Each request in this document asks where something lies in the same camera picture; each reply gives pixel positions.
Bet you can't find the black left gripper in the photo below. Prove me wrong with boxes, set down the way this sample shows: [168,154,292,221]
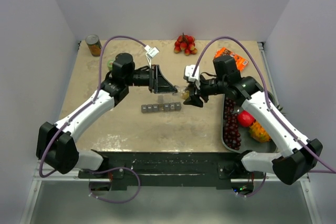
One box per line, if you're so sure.
[125,65,177,94]

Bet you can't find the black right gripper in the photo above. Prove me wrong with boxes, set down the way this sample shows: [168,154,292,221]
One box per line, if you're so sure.
[183,74,227,108]

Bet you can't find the grey weekly pill organizer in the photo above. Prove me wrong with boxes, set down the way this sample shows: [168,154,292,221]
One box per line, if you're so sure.
[141,95,182,114]

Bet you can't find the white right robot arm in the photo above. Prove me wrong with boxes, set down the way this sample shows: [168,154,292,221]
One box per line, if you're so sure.
[184,55,323,185]

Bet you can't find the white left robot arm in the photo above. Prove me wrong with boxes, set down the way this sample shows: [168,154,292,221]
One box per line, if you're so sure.
[36,53,177,178]

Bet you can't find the bunch of red lychee fruits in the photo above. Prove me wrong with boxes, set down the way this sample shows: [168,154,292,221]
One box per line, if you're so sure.
[174,33,198,56]

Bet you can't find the green cylindrical container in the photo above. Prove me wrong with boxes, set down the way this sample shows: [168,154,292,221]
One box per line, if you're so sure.
[107,60,113,71]

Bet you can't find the orange cardboard box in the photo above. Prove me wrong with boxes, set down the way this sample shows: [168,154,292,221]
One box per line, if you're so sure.
[214,47,249,72]

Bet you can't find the dark red grape bunch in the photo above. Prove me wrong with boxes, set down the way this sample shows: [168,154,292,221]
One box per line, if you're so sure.
[223,97,241,150]

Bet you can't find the pineapple toy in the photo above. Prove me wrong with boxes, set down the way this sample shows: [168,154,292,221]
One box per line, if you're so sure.
[249,115,271,143]

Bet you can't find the tin can with dark label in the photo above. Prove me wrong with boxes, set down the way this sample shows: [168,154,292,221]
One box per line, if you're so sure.
[85,34,102,57]

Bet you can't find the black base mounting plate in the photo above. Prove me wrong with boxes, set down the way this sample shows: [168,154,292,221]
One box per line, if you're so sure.
[79,152,263,194]

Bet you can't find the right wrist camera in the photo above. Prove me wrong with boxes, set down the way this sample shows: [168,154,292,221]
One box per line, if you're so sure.
[183,65,200,89]

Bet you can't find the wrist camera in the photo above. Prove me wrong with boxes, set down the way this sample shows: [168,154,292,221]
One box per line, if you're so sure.
[144,45,160,68]
[183,65,200,89]

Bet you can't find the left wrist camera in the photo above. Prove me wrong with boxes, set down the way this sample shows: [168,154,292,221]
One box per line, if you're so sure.
[144,45,160,68]

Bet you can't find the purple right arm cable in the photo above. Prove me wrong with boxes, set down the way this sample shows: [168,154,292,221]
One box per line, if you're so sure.
[193,36,336,198]

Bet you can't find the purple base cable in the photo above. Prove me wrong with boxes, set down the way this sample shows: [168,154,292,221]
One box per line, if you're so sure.
[88,166,142,204]

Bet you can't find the aluminium frame rail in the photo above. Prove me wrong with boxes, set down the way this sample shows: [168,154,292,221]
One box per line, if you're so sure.
[258,41,312,183]

